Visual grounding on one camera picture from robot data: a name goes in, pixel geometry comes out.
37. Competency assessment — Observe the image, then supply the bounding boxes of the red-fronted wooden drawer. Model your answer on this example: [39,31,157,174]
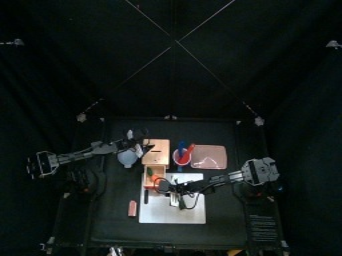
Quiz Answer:
[141,164,168,191]

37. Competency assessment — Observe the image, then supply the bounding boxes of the wooden drawer cabinet box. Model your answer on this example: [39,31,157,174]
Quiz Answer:
[140,138,170,167]

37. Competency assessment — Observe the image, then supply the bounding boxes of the orange toy carrot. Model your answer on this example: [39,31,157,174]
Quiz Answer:
[146,167,161,183]

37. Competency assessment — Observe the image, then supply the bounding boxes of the grey bowl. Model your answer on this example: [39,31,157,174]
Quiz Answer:
[116,148,140,170]

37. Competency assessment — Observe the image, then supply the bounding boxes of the blue toy utensil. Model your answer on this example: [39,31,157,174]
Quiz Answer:
[176,140,186,158]

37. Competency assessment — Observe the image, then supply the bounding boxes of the white cutting board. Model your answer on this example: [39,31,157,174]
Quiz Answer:
[137,172,208,225]

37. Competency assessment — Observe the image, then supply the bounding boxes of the red toy utensil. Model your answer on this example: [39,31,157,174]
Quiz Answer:
[181,143,196,162]

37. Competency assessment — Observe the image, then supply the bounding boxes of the pink rectangular block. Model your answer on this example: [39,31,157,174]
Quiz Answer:
[126,199,138,218]

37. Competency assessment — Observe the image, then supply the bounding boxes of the pinkish square tray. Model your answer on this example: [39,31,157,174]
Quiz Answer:
[189,144,228,170]

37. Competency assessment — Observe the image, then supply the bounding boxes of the thin steel brace cable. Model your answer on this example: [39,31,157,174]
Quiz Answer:
[80,0,236,118]
[122,0,263,124]

